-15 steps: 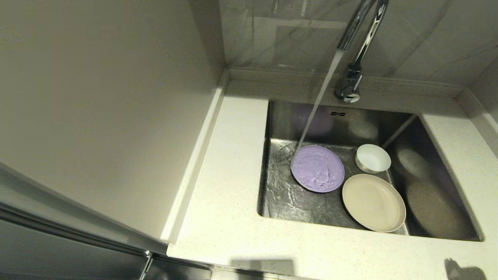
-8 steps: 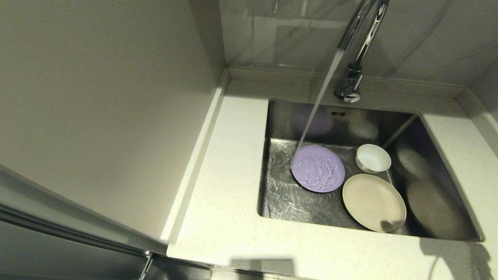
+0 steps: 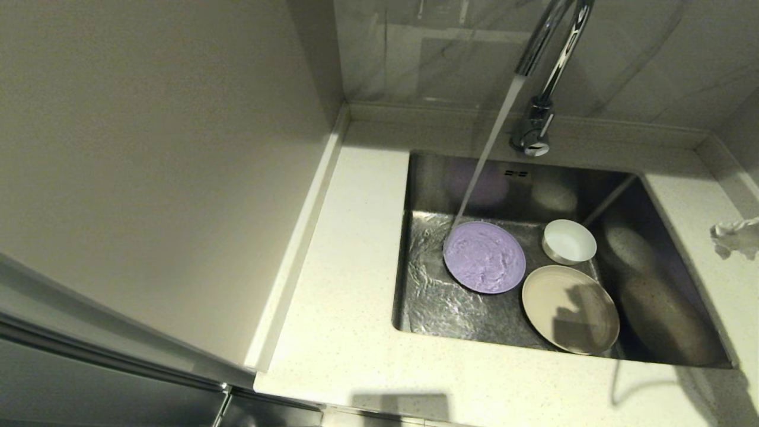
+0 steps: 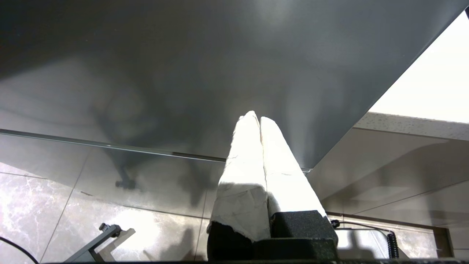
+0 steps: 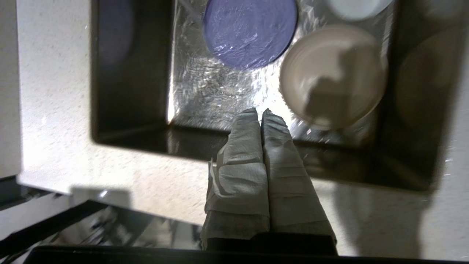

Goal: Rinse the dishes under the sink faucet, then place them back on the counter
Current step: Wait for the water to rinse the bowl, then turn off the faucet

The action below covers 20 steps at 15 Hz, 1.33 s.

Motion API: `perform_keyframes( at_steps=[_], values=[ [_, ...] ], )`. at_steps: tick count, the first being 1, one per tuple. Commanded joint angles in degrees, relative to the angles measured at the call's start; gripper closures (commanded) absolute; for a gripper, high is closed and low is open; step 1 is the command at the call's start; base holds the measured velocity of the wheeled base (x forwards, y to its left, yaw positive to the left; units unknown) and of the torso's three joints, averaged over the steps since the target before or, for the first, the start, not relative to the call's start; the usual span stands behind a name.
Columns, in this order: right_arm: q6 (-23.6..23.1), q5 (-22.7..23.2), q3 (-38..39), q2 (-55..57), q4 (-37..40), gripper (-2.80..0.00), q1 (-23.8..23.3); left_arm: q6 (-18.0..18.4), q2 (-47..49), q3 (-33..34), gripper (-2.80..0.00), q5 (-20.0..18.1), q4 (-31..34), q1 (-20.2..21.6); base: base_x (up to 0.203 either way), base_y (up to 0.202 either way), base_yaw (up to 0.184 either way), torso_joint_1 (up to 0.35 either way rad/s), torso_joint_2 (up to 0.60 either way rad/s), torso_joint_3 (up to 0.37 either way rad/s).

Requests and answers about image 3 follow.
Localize chrome cabinet handle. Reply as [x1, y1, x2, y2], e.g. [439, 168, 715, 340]
[211, 383, 233, 427]

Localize purple plate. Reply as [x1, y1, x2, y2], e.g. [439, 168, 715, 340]
[442, 221, 527, 295]

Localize chrome gooseneck faucet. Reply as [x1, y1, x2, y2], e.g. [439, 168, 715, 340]
[510, 0, 594, 158]

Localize under-counter cabinet front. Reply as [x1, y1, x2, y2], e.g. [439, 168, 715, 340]
[221, 388, 326, 427]

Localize stainless steel sink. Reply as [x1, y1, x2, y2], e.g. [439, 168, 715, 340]
[391, 148, 739, 369]

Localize beige plate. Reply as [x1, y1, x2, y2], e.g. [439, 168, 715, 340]
[522, 265, 621, 355]

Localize grey glossy cabinet door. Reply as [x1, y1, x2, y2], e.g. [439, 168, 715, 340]
[0, 261, 257, 427]

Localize beige tall cabinet panel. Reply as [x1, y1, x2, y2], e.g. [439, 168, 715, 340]
[0, 0, 346, 375]

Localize running water stream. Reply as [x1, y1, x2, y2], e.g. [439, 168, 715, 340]
[442, 74, 527, 244]

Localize white bowl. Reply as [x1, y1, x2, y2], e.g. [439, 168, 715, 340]
[541, 219, 598, 266]

